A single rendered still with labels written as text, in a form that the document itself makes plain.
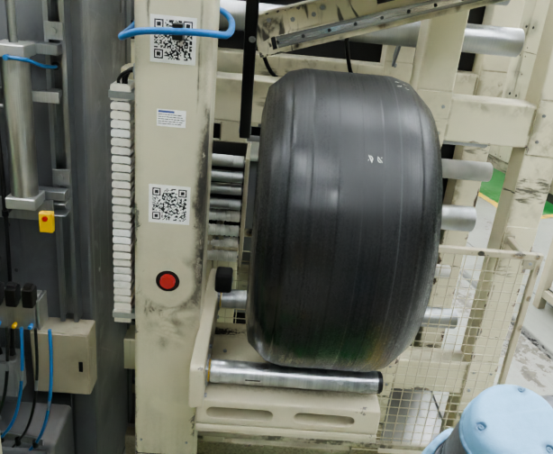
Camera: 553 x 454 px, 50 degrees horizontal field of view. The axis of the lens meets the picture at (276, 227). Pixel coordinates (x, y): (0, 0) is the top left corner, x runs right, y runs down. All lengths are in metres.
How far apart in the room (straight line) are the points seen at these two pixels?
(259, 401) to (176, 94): 0.60
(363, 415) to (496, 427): 0.59
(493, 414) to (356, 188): 0.41
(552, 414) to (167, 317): 0.76
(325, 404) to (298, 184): 0.49
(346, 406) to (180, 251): 0.44
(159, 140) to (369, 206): 0.39
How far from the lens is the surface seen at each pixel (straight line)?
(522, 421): 0.69
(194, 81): 1.05
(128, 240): 1.17
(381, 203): 0.93
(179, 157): 1.08
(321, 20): 1.43
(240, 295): 1.43
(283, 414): 1.22
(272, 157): 0.96
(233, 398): 1.21
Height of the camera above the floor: 1.64
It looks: 23 degrees down
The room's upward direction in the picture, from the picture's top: 6 degrees clockwise
